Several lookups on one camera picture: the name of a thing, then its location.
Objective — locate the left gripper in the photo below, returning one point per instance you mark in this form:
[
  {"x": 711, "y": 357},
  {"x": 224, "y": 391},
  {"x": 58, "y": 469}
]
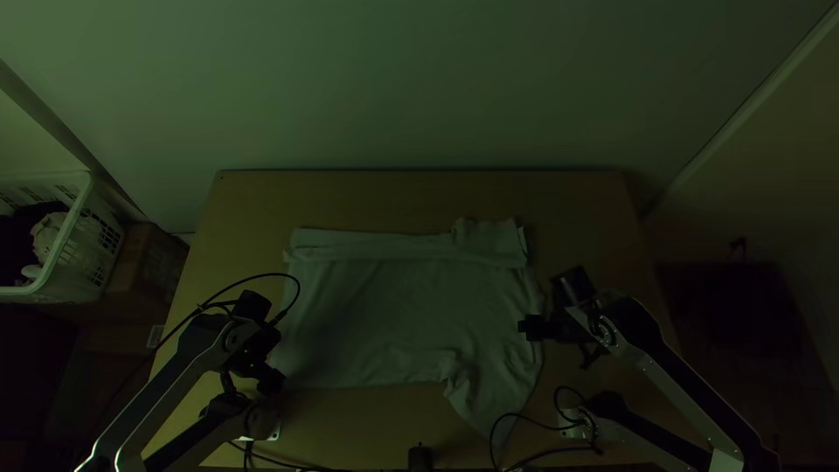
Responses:
[{"x": 270, "y": 380}]

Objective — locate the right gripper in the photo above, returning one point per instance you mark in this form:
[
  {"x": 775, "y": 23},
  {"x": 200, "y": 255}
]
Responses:
[{"x": 534, "y": 328}]

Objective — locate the grey t-shirt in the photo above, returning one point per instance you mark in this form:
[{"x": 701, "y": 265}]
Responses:
[{"x": 406, "y": 315}]

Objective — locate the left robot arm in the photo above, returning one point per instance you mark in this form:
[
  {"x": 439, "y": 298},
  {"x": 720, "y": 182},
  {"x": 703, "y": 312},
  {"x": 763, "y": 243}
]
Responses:
[{"x": 190, "y": 357}]

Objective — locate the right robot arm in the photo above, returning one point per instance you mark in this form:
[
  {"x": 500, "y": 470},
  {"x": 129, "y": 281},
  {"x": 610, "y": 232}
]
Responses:
[{"x": 655, "y": 367}]

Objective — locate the brown cardboard box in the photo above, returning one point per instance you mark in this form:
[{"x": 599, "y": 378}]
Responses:
[{"x": 154, "y": 262}]

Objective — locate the white laundry basket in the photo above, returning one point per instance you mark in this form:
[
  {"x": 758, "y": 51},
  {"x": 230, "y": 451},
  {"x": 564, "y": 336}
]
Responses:
[{"x": 85, "y": 249}]

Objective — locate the heap of clothes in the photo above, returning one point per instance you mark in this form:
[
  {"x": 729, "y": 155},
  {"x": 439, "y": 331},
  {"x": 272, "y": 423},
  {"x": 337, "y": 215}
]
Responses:
[{"x": 29, "y": 242}]

